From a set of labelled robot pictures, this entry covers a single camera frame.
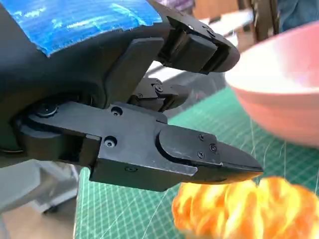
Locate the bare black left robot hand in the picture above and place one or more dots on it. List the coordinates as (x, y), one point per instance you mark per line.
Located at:
(74, 87)

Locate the long striped toy bread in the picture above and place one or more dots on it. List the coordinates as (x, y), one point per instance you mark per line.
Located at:
(236, 211)

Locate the pink bowl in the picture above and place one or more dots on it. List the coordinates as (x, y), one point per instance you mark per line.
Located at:
(279, 99)

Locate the green cutting mat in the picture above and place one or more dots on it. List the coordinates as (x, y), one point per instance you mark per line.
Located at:
(124, 211)

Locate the dark furniture legs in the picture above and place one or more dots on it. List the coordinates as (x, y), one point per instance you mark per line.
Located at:
(264, 20)

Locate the person in blue jeans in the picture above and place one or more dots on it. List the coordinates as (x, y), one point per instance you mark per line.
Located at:
(299, 12)

